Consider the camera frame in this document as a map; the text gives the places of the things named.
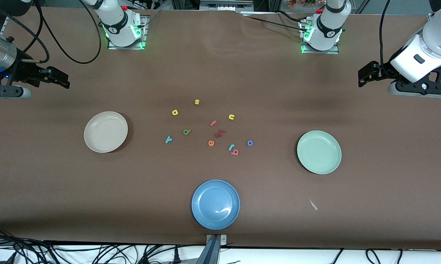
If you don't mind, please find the beige brown plate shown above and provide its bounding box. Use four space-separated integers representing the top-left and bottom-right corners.
84 111 129 153

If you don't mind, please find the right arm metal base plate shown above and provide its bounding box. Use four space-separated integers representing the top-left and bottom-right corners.
108 16 147 50

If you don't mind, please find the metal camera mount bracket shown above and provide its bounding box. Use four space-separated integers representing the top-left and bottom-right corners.
196 234 228 264

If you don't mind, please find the blue plate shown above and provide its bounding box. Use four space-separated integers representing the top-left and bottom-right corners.
191 179 240 231

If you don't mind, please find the light green plate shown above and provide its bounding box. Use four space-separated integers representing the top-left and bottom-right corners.
297 130 342 175

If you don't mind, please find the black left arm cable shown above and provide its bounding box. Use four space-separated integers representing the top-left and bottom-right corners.
379 0 392 74

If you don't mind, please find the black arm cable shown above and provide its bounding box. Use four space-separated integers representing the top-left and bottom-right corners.
379 0 392 74
21 0 102 65

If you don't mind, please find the black base cable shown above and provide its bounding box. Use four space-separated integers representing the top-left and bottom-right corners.
275 10 309 26
247 15 309 33

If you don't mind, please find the brown table cover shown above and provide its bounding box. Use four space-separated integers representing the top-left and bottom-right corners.
0 7 441 250

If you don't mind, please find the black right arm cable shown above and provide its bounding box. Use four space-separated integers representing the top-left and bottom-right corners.
21 0 102 65

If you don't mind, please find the grey metal frame piece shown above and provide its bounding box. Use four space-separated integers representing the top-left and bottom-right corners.
200 0 254 11

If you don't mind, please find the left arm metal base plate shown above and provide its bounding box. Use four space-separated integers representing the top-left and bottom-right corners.
301 20 340 55

